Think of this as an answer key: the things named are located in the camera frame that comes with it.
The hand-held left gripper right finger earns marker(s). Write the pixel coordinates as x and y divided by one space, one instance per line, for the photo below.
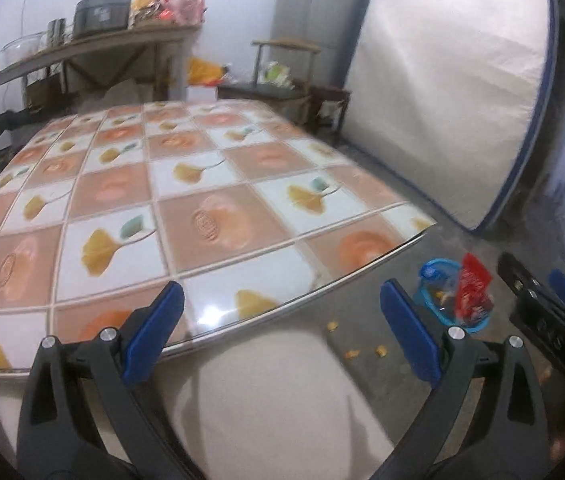
412 330

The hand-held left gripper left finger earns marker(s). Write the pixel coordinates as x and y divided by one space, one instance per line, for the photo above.
155 330

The blue mesh waste basket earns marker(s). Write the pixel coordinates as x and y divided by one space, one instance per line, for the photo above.
432 305

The red snack pouch gold edge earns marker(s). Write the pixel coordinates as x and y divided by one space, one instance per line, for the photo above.
472 285

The tile pattern dining table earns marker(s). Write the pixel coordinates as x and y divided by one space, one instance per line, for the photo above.
212 185

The white mattress blue trim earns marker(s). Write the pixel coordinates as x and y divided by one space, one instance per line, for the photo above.
452 85

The black cloth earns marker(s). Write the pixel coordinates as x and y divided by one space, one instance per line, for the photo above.
17 120

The brown cardboard box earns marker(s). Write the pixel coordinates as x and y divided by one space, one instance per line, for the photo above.
45 94

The wooden chair black seat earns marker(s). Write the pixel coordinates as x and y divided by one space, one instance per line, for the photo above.
262 92

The yellow plastic bag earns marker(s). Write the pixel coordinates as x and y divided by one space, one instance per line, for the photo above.
205 71

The white green packet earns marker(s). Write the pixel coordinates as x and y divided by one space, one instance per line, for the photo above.
277 74

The long wooden side desk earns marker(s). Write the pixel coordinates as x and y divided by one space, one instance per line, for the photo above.
102 42

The clear glass bowl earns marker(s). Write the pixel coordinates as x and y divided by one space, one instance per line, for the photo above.
22 49

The steel cups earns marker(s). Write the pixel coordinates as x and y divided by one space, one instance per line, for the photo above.
57 32

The orange snack bag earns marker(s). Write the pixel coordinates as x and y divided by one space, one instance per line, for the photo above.
152 7

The pink plastic bag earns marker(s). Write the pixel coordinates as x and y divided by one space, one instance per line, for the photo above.
191 7

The grey refrigerator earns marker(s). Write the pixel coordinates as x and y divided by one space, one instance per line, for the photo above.
317 10

